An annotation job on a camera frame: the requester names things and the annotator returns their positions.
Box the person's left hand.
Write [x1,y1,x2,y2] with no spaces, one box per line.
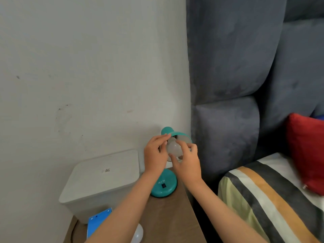
[144,134,172,175]

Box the person's right hand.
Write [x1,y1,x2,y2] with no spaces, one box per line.
[168,140,203,186]

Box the white frosted light bulb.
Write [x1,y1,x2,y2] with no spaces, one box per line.
[166,141,186,162]

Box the teal desk lamp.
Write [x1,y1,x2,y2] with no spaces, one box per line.
[150,127,193,198]

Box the person's left forearm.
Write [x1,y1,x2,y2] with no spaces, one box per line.
[86,171,160,243]

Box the person's right forearm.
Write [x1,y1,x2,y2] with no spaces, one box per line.
[181,179,269,243]

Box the white lidded storage box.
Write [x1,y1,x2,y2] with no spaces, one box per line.
[59,149,141,224]

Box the grey upholstered headboard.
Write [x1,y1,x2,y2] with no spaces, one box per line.
[186,0,324,191]

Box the striped bed sheet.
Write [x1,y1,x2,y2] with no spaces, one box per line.
[217,152,324,243]

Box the blue cardboard bulb box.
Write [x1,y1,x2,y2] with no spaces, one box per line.
[87,208,113,240]

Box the red pillow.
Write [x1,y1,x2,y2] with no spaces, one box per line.
[286,113,324,196]

